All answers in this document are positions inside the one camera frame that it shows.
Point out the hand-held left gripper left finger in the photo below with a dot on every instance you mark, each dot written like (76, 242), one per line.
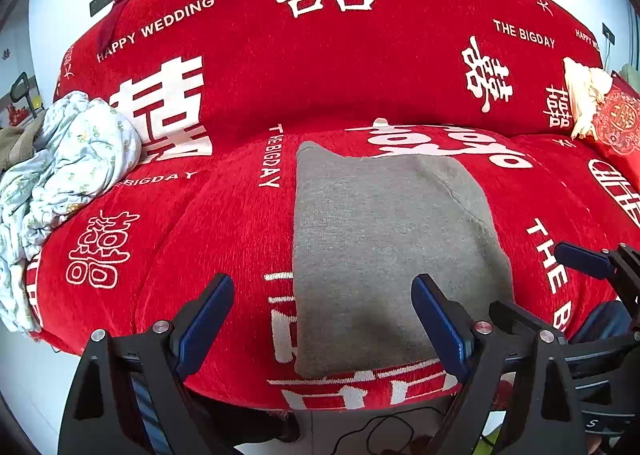
(207, 320)

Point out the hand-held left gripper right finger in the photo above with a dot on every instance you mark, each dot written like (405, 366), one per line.
(442, 325)

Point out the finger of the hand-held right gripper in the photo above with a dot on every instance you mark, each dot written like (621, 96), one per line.
(515, 317)
(582, 260)

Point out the grey knit sweater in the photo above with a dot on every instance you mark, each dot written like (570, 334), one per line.
(380, 235)

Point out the person's blue jeans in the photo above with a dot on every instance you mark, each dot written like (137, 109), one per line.
(600, 320)

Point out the red embroidered pillow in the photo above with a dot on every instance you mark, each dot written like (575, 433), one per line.
(620, 120)

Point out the cream cloth on sofa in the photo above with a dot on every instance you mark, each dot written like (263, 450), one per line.
(585, 95)

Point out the green cloth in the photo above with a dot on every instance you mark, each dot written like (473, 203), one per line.
(631, 74)

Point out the light blue floral blanket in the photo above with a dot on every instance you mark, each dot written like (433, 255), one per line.
(85, 145)

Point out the red printed sofa cover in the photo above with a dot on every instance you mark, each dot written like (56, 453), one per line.
(240, 100)

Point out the olive cloth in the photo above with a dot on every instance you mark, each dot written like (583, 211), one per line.
(17, 145)

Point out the black chair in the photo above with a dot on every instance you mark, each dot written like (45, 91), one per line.
(24, 80)

